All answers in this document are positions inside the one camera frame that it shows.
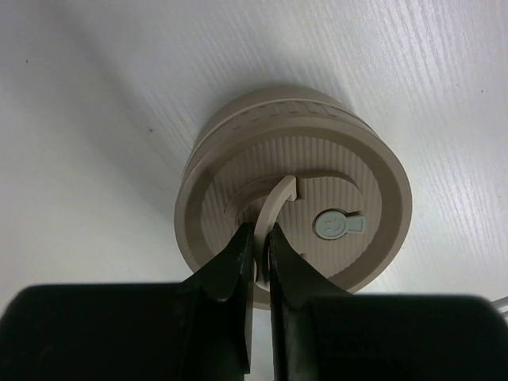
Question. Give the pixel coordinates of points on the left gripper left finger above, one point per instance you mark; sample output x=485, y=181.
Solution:
x=198, y=329

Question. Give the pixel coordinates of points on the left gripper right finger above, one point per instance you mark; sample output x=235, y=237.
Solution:
x=321, y=332

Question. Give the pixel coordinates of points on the beige round lid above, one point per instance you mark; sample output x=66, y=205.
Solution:
x=352, y=206

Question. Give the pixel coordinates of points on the beige-based steel container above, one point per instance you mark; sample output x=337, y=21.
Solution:
x=260, y=97

